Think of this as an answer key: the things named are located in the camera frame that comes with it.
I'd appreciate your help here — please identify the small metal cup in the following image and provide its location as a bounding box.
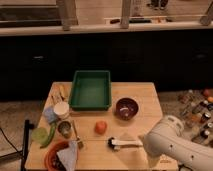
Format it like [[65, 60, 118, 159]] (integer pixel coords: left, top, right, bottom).
[[58, 121, 71, 138]]

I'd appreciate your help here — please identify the grey cloth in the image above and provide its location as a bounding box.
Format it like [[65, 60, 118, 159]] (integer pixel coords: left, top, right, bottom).
[[57, 141, 78, 171]]

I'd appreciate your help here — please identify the small wooden brush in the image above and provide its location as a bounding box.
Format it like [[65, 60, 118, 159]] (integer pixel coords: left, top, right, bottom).
[[72, 120, 84, 149]]

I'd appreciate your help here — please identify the orange bowl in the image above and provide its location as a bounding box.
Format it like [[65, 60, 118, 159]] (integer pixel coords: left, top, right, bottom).
[[44, 141, 69, 171]]

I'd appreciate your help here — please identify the red tomato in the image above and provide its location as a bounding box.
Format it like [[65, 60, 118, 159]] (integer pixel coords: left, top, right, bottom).
[[94, 121, 107, 135]]

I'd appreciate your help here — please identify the black metal stand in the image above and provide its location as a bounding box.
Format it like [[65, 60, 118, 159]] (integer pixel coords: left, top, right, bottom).
[[21, 120, 34, 171]]

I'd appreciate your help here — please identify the green plastic tray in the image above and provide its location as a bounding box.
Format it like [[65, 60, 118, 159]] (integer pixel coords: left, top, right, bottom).
[[69, 70, 111, 111]]

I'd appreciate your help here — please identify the white round container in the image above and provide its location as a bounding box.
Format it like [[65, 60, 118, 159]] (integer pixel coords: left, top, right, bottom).
[[53, 101, 69, 119]]

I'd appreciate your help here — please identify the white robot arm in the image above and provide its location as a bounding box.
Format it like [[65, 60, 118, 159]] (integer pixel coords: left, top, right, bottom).
[[141, 115, 213, 171]]

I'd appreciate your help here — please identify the light green round lid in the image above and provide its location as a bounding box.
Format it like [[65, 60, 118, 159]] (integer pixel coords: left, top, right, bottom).
[[31, 127, 48, 144]]

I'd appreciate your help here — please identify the black cable on floor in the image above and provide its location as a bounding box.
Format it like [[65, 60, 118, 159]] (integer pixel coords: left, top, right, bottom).
[[0, 126, 24, 160]]

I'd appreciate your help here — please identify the yellow banana peel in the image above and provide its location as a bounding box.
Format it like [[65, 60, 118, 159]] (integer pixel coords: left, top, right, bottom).
[[51, 84, 68, 104]]

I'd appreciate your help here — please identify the blue sponge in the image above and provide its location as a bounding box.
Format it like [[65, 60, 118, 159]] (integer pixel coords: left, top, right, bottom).
[[43, 106, 58, 124]]

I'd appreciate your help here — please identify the green chili pepper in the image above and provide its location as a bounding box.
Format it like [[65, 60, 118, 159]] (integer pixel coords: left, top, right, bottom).
[[40, 122, 57, 148]]

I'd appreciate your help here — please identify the spice bottle rack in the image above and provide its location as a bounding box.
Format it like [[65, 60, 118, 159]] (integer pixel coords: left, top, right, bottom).
[[183, 89, 212, 144]]

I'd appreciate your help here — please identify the purple bowl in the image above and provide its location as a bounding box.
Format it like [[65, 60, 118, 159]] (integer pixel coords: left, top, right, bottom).
[[115, 98, 139, 121]]

